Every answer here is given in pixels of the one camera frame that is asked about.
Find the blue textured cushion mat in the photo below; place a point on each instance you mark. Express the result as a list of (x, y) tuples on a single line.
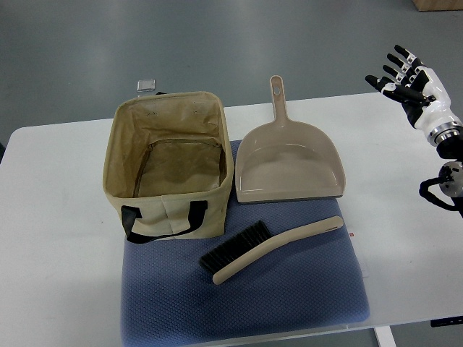
[(168, 299)]

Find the beige hand broom black bristles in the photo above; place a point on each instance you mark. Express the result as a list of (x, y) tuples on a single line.
[(256, 241)]

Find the black table control panel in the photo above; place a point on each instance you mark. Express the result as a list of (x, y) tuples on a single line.
[(448, 321)]

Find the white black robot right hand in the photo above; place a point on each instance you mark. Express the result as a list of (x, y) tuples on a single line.
[(417, 88)]

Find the white table leg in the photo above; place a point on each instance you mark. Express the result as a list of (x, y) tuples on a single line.
[(384, 336)]

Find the silver black robot right arm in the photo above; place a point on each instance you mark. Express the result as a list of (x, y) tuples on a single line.
[(447, 138)]

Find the yellow fabric bag black handles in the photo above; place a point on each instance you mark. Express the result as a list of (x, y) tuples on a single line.
[(169, 167)]

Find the brown cardboard box corner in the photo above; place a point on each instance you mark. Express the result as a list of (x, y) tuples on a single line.
[(438, 5)]

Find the beige plastic dustpan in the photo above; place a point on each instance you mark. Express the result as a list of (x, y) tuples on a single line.
[(287, 160)]

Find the small silver floor plate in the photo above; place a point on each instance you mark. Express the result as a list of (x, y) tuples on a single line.
[(144, 86)]

